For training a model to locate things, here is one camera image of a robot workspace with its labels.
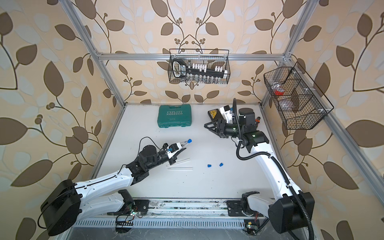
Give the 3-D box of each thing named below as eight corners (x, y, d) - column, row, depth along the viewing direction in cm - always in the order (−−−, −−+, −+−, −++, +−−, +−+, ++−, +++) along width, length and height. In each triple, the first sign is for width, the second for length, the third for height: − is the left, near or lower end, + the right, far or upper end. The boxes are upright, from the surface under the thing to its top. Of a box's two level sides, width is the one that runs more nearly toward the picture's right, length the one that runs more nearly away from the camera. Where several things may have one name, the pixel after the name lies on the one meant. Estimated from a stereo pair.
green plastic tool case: (155, 127, 107) (154, 124, 104) (160, 107, 120) (159, 103, 117) (191, 127, 107) (191, 124, 103) (192, 107, 120) (192, 103, 116)
